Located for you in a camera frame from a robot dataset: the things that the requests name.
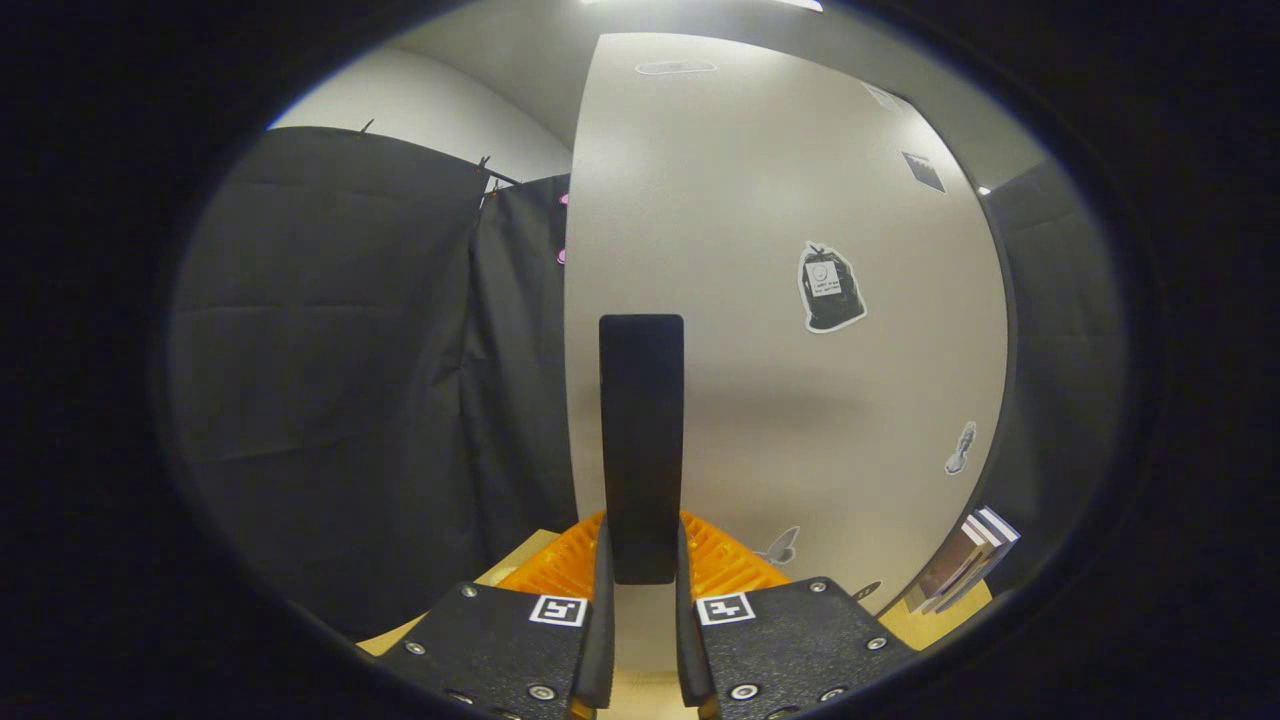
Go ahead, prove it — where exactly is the black backdrop cloth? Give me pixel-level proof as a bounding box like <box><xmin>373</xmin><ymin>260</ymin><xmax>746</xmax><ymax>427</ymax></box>
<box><xmin>165</xmin><ymin>125</ymin><xmax>1131</xmax><ymax>641</ymax></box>

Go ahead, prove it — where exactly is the black door handle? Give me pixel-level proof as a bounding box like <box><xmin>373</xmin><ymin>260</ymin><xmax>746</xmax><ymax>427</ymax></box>
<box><xmin>598</xmin><ymin>314</ymin><xmax>686</xmax><ymax>586</ymax></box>

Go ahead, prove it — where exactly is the ceiling light panel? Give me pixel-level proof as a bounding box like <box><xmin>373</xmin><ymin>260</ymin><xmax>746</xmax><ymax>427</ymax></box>
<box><xmin>582</xmin><ymin>0</ymin><xmax>826</xmax><ymax>13</ymax></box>

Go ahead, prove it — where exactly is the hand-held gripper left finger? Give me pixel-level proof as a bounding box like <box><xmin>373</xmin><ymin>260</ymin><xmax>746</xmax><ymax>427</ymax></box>
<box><xmin>375</xmin><ymin>511</ymin><xmax>618</xmax><ymax>720</ymax></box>

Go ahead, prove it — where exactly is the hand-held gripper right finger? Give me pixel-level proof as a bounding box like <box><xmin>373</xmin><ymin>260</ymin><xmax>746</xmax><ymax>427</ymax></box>
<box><xmin>675</xmin><ymin>511</ymin><xmax>919</xmax><ymax>720</ymax></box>

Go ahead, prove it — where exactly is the beige cabinet door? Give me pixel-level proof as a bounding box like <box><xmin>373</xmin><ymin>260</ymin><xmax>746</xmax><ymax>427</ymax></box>
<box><xmin>563</xmin><ymin>32</ymin><xmax>1009</xmax><ymax>676</ymax></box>

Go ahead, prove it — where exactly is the tan spine book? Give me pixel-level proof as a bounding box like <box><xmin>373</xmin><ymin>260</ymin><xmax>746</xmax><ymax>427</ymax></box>
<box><xmin>935</xmin><ymin>514</ymin><xmax>1004</xmax><ymax>607</ymax></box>

